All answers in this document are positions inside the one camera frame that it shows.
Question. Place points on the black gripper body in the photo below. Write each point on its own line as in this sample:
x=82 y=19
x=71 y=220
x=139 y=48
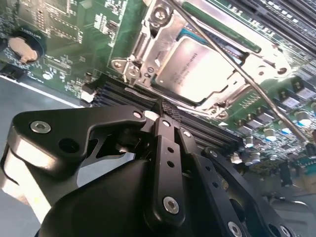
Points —
x=103 y=205

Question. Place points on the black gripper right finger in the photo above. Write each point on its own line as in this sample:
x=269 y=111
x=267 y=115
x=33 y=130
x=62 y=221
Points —
x=222 y=190

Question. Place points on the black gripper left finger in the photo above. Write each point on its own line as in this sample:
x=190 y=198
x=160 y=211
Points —
x=61 y=124

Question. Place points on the silver CPU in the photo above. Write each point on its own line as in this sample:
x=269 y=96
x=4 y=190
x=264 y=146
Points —
x=197 y=69

